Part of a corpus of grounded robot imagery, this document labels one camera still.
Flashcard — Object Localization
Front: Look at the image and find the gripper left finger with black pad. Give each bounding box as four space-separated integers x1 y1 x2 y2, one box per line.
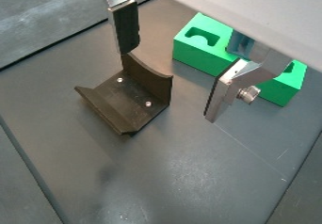
103 0 139 55

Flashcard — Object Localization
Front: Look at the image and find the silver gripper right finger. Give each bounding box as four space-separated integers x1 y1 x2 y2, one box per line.
204 30 291 122

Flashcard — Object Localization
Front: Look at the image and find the black curved holder stand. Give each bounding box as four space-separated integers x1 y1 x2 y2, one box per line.
75 53 174 135

